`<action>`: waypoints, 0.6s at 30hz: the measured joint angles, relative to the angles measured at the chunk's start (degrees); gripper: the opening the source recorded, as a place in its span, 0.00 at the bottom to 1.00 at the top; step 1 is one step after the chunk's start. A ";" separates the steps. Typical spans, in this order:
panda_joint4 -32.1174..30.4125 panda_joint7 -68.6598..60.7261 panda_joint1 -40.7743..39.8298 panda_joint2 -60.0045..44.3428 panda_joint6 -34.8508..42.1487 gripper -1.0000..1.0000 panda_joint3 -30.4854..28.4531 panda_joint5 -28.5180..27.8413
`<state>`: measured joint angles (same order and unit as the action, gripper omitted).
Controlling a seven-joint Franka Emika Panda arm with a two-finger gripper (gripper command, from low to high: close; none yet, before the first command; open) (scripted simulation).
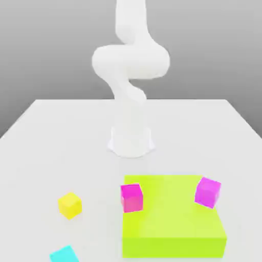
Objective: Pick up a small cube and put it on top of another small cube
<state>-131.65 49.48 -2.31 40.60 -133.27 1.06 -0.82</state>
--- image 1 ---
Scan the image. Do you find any small purple cube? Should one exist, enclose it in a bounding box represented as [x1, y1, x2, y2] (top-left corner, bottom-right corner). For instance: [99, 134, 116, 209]
[194, 177, 222, 209]

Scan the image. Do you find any small cyan cube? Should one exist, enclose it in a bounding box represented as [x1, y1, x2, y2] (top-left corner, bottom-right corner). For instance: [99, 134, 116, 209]
[49, 245, 80, 262]

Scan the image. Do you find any large lime green box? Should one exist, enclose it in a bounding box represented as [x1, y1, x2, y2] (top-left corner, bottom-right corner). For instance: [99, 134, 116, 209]
[122, 174, 228, 259]

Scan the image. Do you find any small yellow cube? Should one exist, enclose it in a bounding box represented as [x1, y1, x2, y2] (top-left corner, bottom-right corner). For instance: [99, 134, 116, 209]
[57, 191, 83, 221]

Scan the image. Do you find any small pink cube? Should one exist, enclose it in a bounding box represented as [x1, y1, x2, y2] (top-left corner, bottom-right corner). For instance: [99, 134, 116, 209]
[120, 182, 144, 213]

